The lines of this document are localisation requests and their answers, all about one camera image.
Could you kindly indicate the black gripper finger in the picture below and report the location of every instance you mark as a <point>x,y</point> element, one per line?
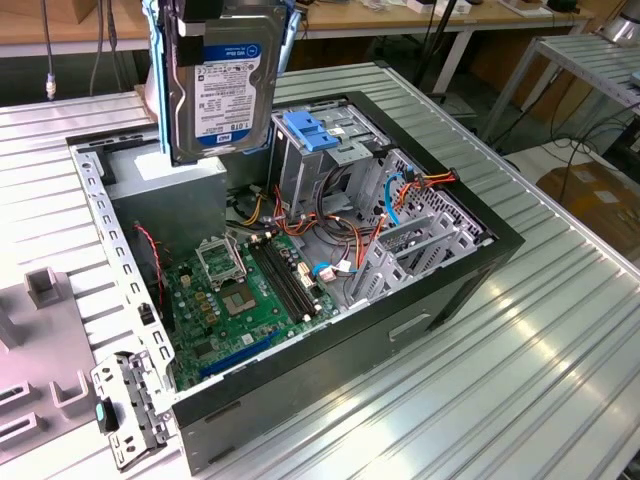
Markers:
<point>192,50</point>

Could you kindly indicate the hard disk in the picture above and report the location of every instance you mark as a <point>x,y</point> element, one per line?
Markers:
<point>230,110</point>

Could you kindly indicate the grey metal disk bay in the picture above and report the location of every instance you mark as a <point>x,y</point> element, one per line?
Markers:
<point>425,235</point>

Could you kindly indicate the small cardboard box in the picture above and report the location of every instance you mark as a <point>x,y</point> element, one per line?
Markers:
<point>90,10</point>

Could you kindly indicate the blue plastic drive latch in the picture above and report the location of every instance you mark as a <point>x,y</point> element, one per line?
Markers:
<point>310,132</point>

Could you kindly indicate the grey power supply unit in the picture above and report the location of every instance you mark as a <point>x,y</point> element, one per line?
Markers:
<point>170,210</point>

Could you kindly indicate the grey metal optical drive cage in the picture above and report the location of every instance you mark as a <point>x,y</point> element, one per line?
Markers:
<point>300,175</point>

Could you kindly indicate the long wooden desk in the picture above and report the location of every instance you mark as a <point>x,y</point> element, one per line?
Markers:
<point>400,20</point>

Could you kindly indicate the black case fan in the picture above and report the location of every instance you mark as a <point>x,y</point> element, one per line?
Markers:
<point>150,280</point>

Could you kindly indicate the black tripod stand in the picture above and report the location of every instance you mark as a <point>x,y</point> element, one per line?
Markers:
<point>435,45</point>

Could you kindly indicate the black RAM slot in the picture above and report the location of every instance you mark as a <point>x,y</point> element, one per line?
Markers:
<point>276,280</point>
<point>284,280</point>
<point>291,280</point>
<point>299,280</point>

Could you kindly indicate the CPU socket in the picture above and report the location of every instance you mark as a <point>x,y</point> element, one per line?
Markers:
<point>239,301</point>

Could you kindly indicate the green motherboard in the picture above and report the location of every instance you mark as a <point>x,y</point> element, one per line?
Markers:
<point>250,327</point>

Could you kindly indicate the blue expansion slot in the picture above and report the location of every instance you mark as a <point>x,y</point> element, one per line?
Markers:
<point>240,357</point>

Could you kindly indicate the grey parts rack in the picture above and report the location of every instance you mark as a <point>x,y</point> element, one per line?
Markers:
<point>40,350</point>

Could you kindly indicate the open black PC case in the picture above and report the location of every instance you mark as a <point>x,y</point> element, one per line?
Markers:
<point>350,360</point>

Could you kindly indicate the metal slat side table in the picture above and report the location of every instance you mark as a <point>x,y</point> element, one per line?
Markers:
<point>585,57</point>

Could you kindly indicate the brown cardboard box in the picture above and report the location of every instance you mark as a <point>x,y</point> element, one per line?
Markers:
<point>595,200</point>

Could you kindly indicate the metal card retainer bracket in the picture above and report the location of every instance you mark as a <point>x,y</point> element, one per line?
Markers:
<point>135,410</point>

